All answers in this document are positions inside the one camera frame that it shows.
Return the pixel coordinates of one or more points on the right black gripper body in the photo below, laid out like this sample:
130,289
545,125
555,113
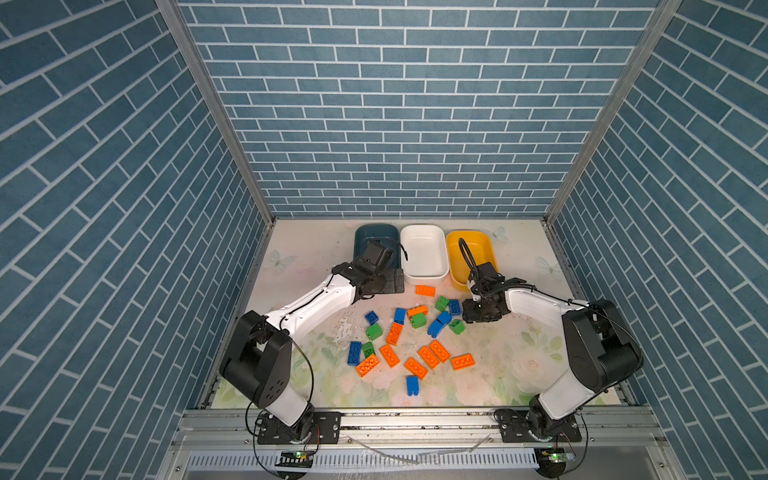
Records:
476,310

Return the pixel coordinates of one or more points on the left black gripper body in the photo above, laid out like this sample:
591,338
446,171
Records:
379,280

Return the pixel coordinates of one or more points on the green lego small top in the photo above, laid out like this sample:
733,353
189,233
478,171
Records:
442,303

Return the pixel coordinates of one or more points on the green lego small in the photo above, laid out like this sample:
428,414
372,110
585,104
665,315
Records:
442,303
368,349

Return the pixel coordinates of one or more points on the orange lego brick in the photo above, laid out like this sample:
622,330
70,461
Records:
425,290

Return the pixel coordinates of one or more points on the blue lego long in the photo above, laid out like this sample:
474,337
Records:
354,353
442,320

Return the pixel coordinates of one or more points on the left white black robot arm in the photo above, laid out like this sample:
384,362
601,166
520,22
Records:
257,360

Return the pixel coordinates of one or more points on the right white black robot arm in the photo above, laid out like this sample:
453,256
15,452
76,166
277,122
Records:
601,351

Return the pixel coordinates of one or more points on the white plastic bin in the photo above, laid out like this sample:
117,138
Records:
426,262

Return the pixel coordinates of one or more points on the green lego small lower-left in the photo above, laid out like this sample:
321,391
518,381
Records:
368,349

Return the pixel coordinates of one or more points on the blue lego bottom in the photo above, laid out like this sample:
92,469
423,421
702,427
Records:
412,385

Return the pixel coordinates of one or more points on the right green circuit board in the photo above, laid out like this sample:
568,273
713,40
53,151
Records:
552,462

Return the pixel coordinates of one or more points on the green circuit board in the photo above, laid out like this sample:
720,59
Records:
294,459
552,462

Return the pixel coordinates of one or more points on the left green circuit board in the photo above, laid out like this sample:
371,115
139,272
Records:
294,459

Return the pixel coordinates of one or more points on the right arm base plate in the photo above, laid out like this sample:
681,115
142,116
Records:
525,425

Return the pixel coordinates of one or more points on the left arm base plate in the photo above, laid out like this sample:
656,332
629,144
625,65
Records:
321,427

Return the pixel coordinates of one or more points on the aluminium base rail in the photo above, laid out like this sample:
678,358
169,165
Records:
594,426

